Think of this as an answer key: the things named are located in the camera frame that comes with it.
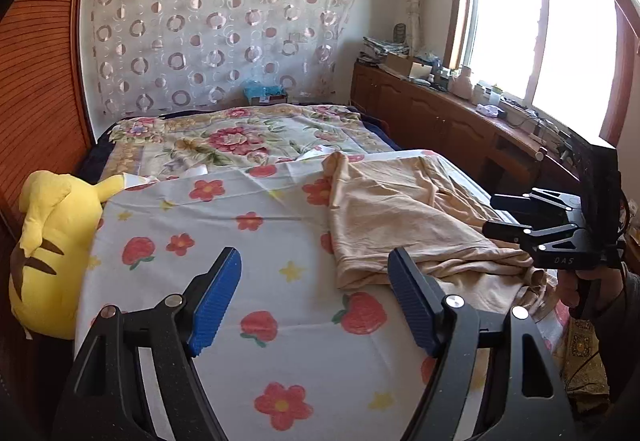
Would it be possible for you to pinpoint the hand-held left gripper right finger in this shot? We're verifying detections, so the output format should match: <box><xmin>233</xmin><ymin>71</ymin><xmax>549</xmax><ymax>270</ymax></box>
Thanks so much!
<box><xmin>387</xmin><ymin>247</ymin><xmax>573</xmax><ymax>441</ymax></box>

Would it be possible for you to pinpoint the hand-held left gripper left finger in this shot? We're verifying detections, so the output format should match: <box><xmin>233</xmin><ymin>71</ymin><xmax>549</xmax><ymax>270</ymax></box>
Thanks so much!
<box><xmin>52</xmin><ymin>247</ymin><xmax>243</xmax><ymax>441</ymax></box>

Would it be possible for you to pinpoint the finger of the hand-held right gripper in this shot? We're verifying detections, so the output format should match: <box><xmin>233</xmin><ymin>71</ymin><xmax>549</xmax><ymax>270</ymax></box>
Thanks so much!
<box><xmin>482</xmin><ymin>221</ymin><xmax>582</xmax><ymax>250</ymax></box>
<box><xmin>490</xmin><ymin>188</ymin><xmax>583</xmax><ymax>222</ymax></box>

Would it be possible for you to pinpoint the beige printed t-shirt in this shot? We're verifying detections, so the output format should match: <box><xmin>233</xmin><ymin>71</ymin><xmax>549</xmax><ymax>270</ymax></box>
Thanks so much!
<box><xmin>320</xmin><ymin>151</ymin><xmax>561</xmax><ymax>322</ymax></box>

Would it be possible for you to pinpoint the person's right forearm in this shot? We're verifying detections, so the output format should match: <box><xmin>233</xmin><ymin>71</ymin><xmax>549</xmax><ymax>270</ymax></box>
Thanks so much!
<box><xmin>592</xmin><ymin>271</ymin><xmax>640</xmax><ymax>403</ymax></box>

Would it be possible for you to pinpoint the person's right hand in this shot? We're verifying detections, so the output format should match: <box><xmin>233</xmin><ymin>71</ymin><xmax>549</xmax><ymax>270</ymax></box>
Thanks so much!
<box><xmin>556</xmin><ymin>265</ymin><xmax>629</xmax><ymax>322</ymax></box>

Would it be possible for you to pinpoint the white strawberry print bedsheet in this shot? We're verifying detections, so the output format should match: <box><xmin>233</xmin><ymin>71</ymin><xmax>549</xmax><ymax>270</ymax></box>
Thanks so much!
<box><xmin>75</xmin><ymin>148</ymin><xmax>571</xmax><ymax>441</ymax></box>

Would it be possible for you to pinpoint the wooden cabinet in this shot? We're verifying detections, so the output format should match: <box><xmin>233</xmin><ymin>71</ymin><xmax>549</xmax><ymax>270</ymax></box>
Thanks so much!
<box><xmin>350</xmin><ymin>60</ymin><xmax>596</xmax><ymax>202</ymax></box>

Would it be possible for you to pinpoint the white plastic jug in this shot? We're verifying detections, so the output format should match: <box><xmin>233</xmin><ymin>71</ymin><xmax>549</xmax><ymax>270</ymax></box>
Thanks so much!
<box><xmin>450</xmin><ymin>66</ymin><xmax>473</xmax><ymax>99</ymax></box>

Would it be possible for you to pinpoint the cardboard box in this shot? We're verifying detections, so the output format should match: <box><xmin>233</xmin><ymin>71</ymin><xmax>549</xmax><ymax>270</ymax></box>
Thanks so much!
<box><xmin>384</xmin><ymin>52</ymin><xmax>433</xmax><ymax>80</ymax></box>

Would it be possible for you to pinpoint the yellow plush toy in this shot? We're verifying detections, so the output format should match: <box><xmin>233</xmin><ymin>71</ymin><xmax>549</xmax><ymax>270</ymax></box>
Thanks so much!
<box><xmin>9</xmin><ymin>169</ymin><xmax>126</xmax><ymax>340</ymax></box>

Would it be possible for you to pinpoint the window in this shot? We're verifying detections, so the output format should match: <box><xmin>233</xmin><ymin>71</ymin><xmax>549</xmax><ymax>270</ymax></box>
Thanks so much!
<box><xmin>445</xmin><ymin>0</ymin><xmax>636</xmax><ymax>146</ymax></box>

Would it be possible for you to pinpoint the floral quilt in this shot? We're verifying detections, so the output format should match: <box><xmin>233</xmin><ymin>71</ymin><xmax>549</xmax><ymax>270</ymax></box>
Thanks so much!
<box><xmin>75</xmin><ymin>107</ymin><xmax>403</xmax><ymax>186</ymax></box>

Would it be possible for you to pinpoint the stack of papers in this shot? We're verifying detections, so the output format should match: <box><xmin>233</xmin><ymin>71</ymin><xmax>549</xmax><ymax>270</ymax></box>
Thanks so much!
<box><xmin>361</xmin><ymin>36</ymin><xmax>408</xmax><ymax>62</ymax></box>

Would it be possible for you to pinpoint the teal plastic package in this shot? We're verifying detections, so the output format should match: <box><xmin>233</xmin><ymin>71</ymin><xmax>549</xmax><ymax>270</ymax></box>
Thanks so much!
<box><xmin>243</xmin><ymin>82</ymin><xmax>288</xmax><ymax>106</ymax></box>

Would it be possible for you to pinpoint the ribbed wooden headboard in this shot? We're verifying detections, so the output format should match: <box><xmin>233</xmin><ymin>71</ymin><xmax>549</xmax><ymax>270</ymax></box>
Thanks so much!
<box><xmin>0</xmin><ymin>0</ymin><xmax>98</xmax><ymax>372</ymax></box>

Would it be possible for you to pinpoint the sheer circle pattern curtain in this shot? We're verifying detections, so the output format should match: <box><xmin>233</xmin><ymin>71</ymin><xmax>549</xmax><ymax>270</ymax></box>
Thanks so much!
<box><xmin>85</xmin><ymin>0</ymin><xmax>357</xmax><ymax>118</ymax></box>

